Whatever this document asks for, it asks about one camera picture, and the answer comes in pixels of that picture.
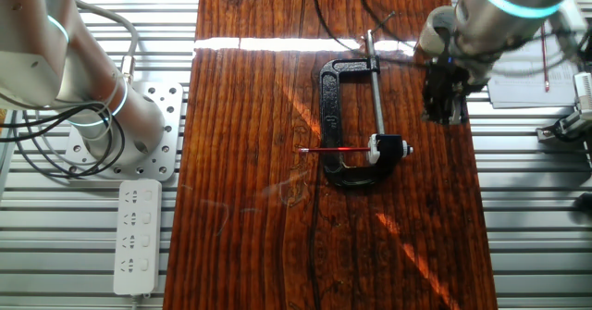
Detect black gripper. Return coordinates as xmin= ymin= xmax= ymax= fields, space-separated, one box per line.
xmin=421 ymin=56 xmax=485 ymax=126

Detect black white pencil sharpener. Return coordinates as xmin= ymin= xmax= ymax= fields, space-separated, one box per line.
xmin=367 ymin=132 xmax=414 ymax=166

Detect red pencil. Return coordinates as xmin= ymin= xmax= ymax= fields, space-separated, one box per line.
xmin=298 ymin=146 xmax=372 ymax=154

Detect clear tape roll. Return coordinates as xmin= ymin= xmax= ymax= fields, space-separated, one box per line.
xmin=418 ymin=5 xmax=460 ymax=57

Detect printed paper sheets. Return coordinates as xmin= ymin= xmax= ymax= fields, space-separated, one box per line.
xmin=487 ymin=36 xmax=579 ymax=109

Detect red pen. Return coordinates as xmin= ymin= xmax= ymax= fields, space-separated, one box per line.
xmin=540 ymin=25 xmax=551 ymax=93

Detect black metal C-clamp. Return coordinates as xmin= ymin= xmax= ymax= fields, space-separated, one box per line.
xmin=318 ymin=11 xmax=403 ymax=189

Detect wooden board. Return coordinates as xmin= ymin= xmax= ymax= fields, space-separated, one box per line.
xmin=162 ymin=0 xmax=500 ymax=310

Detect white power strip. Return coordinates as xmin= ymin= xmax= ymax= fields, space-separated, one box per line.
xmin=113 ymin=179 xmax=163 ymax=297

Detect metal camera bracket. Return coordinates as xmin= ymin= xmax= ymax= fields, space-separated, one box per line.
xmin=536 ymin=108 xmax=589 ymax=143

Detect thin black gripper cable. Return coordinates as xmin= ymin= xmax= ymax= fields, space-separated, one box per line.
xmin=353 ymin=0 xmax=420 ymax=48

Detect thick black gripper cable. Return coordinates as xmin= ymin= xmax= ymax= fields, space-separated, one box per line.
xmin=312 ymin=0 xmax=366 ymax=53

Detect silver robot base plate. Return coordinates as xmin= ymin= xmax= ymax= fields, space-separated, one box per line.
xmin=64 ymin=81 xmax=185 ymax=181

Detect grey base cable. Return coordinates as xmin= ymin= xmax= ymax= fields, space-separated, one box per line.
xmin=73 ymin=0 xmax=140 ymax=85

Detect thin white base cable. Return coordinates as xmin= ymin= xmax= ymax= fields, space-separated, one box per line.
xmin=34 ymin=71 xmax=130 ymax=163

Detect black base cable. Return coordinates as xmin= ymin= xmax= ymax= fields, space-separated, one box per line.
xmin=0 ymin=104 xmax=127 ymax=180

